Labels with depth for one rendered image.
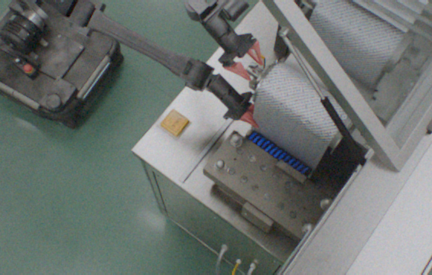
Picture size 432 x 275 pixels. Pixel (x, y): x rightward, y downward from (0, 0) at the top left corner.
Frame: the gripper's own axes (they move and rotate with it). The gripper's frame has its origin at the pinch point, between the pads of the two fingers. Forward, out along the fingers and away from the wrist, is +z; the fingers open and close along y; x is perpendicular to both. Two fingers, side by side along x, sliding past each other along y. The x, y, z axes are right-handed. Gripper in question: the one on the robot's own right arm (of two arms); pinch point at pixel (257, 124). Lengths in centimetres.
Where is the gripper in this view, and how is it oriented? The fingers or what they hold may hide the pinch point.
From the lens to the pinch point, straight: 173.8
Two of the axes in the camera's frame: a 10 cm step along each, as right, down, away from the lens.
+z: 6.8, 6.7, 3.0
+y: -6.0, 7.4, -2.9
